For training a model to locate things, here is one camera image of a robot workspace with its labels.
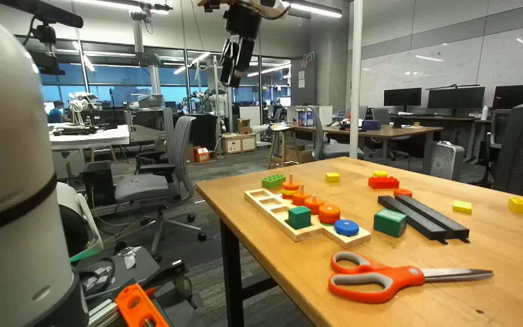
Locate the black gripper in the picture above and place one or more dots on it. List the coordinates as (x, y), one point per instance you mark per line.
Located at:
(242, 27)

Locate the small green wooden block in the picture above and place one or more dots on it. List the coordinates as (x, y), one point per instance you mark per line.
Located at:
(298, 216)

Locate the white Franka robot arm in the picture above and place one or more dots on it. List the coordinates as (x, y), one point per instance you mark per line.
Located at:
(13, 151)

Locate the wooden pallet with slots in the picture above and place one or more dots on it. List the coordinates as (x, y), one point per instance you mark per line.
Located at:
(273, 209)

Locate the yellow small block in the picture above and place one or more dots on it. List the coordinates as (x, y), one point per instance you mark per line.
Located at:
(462, 205)
(333, 176)
(380, 173)

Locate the black office chair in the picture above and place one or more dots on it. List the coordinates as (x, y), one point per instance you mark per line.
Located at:
(204, 129)

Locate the white storage box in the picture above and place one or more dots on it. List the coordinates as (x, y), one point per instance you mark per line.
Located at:
(240, 142)

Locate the wooden stool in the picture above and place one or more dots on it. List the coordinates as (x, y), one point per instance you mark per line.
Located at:
(279, 145)

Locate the green toy brick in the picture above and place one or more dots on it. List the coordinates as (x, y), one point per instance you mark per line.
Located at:
(273, 180)

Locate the white vertical pole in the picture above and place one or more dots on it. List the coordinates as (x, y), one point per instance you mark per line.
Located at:
(355, 78)

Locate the grey office chair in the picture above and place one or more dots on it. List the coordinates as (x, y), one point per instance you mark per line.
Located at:
(153, 183)

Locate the white work table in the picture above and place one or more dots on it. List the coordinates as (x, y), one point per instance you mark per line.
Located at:
(90, 136)

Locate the wooden office desk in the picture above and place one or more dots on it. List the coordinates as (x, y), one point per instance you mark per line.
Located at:
(395, 129)

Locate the black computer monitor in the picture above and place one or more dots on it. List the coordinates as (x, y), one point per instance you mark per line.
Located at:
(402, 96)
(455, 96)
(522, 93)

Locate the red toy brick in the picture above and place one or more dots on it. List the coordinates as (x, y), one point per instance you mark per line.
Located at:
(384, 182)

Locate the blue round disc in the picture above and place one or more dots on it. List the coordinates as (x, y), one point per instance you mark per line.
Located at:
(346, 227)

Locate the red orange flat disc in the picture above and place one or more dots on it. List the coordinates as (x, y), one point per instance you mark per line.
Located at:
(402, 193)

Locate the large teal green cube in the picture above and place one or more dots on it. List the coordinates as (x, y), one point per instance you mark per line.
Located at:
(389, 222)

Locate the black mounting plate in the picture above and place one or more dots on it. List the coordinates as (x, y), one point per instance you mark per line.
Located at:
(128, 265)

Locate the black rectangular bar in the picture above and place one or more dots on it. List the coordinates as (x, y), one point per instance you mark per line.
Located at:
(426, 216)

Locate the orange and black clamp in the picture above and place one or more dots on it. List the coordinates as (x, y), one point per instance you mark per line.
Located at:
(137, 305)

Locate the black camera on mount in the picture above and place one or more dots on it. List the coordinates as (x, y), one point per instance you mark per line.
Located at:
(44, 36)

